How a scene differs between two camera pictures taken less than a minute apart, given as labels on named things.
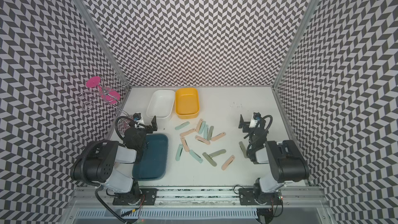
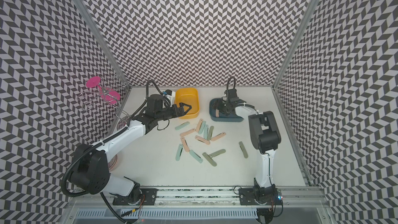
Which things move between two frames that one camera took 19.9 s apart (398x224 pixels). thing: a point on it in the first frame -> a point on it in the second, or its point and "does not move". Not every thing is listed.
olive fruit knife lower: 210,159 does not move
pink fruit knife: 202,139 does not move
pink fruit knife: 218,136 does not move
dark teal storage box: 153,163 -> 216,116
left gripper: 154,126 -> 181,113
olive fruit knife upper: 211,128 does not move
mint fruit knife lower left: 179,152 does not move
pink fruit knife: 188,131 does not move
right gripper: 241,125 -> 227,113
